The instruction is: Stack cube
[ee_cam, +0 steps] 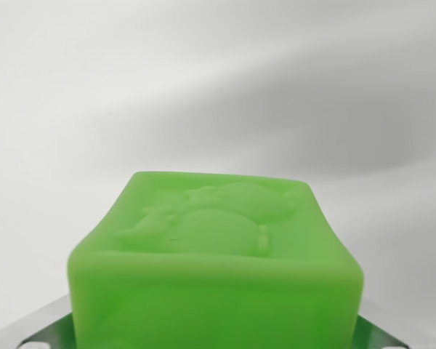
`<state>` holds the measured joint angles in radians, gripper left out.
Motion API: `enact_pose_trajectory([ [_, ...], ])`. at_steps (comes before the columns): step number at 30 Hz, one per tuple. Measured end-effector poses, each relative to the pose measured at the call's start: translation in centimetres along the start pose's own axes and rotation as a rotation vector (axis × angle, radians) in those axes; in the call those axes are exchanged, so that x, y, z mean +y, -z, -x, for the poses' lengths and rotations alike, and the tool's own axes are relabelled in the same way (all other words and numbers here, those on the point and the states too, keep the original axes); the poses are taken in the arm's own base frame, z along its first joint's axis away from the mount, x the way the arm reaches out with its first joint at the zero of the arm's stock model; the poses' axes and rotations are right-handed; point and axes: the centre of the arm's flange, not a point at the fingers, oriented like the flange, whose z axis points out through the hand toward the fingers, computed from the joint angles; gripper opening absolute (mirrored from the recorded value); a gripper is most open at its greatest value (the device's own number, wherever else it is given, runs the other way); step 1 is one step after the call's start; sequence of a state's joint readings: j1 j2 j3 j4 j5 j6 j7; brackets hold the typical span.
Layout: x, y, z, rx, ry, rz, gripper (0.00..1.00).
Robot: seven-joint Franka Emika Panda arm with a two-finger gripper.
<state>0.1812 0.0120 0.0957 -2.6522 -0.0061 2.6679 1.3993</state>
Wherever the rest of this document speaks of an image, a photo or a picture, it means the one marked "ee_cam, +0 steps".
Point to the black-tipped silver gripper left finger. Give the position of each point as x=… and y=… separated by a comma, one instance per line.
x=40, y=331

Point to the black-tipped silver gripper right finger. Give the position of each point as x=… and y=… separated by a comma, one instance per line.
x=378, y=331

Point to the green embossed soft cube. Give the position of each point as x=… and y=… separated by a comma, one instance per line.
x=214, y=291

